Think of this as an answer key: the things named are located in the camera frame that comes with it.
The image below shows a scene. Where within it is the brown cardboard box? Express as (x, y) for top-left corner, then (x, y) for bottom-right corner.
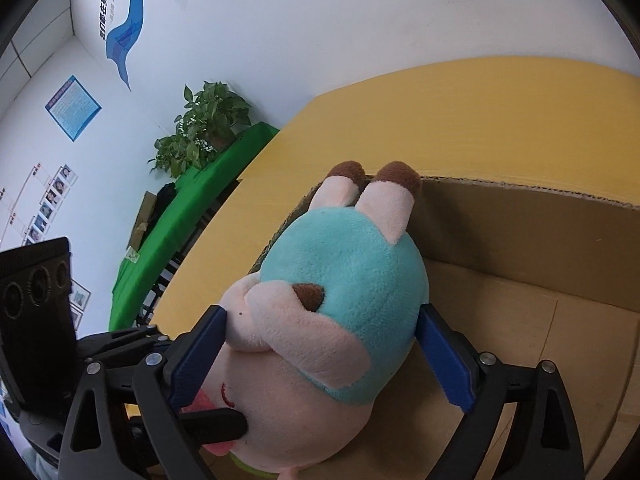
(199, 173), (640, 480)

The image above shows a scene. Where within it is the blue framed wall poster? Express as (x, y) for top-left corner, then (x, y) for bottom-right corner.
(44, 75), (102, 142)

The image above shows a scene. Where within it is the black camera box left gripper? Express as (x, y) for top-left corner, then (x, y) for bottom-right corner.
(1, 237), (80, 418)

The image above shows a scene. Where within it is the green cloth covered table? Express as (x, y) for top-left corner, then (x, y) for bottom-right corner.
(108, 122), (278, 330)

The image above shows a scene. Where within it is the pink pig plush teal shirt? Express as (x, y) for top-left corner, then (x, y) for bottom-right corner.
(191, 160), (428, 479)

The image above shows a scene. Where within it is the green potted plant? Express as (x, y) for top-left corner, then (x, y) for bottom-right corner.
(148, 81), (252, 179)

